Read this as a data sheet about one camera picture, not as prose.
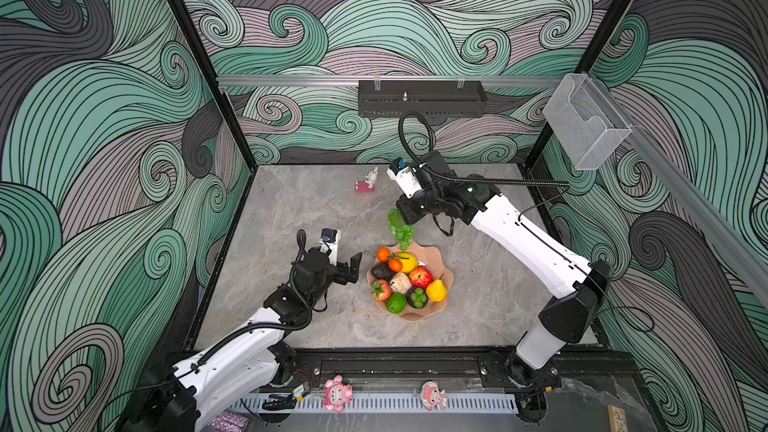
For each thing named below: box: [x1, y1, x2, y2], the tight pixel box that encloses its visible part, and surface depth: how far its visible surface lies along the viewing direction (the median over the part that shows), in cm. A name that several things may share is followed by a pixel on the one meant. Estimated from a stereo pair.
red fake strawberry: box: [371, 279, 392, 301], surface depth 80 cm
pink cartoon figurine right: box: [420, 380, 448, 411], surface depth 69 cm
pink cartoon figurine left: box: [324, 374, 353, 413], surface depth 69 cm
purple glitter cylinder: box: [210, 410, 249, 432], surface depth 65 cm
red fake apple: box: [409, 266, 434, 290], surface depth 85 cm
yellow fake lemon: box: [398, 252, 419, 273], surface depth 87 cm
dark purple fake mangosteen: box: [406, 286, 428, 309], surface depth 81 cm
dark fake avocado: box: [370, 262, 396, 282], surface depth 83 cm
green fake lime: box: [386, 292, 407, 314], surface depth 80 cm
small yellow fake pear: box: [426, 273, 448, 303], surface depth 81 cm
